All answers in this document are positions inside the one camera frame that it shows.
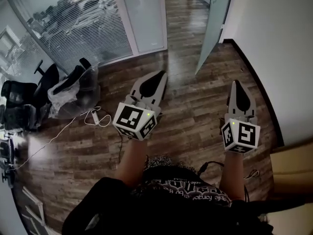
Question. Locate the black baseboard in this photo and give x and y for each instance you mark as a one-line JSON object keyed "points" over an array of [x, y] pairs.
{"points": [[278, 128]]}

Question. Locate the person's black printed clothing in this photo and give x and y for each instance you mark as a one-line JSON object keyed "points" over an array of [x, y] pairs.
{"points": [[176, 195]]}

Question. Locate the person's left forearm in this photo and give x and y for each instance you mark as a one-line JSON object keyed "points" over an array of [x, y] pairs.
{"points": [[132, 160]]}

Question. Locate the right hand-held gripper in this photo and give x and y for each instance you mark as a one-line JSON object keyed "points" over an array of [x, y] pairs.
{"points": [[247, 134]]}

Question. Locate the white metal frame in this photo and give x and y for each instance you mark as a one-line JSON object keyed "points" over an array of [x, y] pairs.
{"points": [[39, 204]]}

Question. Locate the frosted glass wall panel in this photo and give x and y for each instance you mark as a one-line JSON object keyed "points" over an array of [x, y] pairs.
{"points": [[146, 16]]}

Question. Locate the brown cardboard box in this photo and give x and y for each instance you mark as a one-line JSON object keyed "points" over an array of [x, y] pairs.
{"points": [[293, 170]]}

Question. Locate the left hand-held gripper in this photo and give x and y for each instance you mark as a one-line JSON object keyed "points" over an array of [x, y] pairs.
{"points": [[127, 117]]}

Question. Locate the glass door panel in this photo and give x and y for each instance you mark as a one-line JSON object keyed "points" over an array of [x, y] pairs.
{"points": [[215, 21]]}

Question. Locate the glass partition with blinds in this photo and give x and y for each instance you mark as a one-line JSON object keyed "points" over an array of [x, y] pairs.
{"points": [[73, 21]]}

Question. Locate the person's right forearm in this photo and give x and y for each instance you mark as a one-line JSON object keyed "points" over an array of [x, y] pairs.
{"points": [[232, 175]]}

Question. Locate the white power adapter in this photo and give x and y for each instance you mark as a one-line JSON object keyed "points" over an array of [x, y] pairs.
{"points": [[95, 116]]}

